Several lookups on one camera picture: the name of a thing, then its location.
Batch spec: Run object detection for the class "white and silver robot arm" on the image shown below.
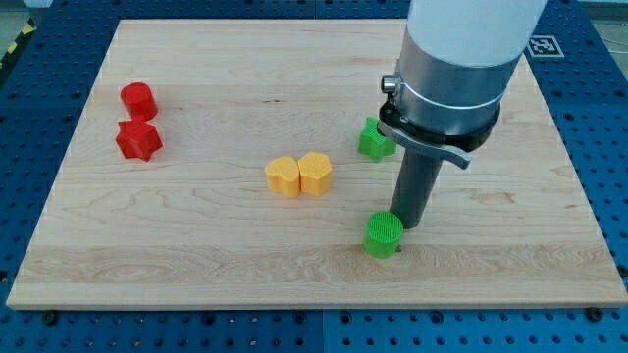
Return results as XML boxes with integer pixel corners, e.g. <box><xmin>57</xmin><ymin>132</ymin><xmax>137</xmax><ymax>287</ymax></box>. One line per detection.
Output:
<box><xmin>378</xmin><ymin>0</ymin><xmax>547</xmax><ymax>168</ymax></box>

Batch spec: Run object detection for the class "yellow hexagon block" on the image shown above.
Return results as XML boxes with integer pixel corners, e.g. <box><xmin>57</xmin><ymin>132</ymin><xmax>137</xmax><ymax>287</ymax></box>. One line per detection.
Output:
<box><xmin>297</xmin><ymin>152</ymin><xmax>333</xmax><ymax>196</ymax></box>

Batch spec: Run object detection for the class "yellow heart block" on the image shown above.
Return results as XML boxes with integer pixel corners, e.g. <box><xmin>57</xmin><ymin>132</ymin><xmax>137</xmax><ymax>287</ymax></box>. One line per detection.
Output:
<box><xmin>265</xmin><ymin>156</ymin><xmax>300</xmax><ymax>198</ymax></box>

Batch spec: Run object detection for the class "green star block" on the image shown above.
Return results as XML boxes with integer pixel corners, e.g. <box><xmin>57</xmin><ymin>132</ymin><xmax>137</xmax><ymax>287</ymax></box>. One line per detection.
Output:
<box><xmin>358</xmin><ymin>117</ymin><xmax>396</xmax><ymax>162</ymax></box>

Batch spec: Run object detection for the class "green cylinder block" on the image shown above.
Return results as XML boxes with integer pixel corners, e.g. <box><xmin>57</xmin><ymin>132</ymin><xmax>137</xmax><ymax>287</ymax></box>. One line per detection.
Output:
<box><xmin>363</xmin><ymin>211</ymin><xmax>404</xmax><ymax>259</ymax></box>

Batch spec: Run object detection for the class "wooden board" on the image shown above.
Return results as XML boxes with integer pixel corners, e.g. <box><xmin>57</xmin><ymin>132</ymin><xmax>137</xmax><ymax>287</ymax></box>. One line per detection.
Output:
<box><xmin>7</xmin><ymin>20</ymin><xmax>627</xmax><ymax>310</ymax></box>

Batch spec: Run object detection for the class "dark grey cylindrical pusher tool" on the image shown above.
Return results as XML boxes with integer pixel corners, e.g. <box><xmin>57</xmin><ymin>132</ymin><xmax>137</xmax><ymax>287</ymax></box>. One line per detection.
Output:
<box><xmin>390</xmin><ymin>150</ymin><xmax>442</xmax><ymax>229</ymax></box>

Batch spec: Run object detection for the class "red star block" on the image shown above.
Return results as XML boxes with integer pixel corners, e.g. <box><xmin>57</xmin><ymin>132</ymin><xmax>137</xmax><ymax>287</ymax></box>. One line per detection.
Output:
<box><xmin>116</xmin><ymin>120</ymin><xmax>163</xmax><ymax>162</ymax></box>

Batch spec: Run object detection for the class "red cylinder block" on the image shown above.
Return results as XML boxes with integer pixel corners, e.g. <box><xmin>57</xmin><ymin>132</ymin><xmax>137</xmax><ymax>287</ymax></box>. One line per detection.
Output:
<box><xmin>120</xmin><ymin>82</ymin><xmax>158</xmax><ymax>121</ymax></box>

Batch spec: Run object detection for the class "fiducial marker tag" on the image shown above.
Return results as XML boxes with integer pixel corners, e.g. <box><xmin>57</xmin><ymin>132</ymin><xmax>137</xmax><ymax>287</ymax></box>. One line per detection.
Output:
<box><xmin>527</xmin><ymin>35</ymin><xmax>564</xmax><ymax>58</ymax></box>

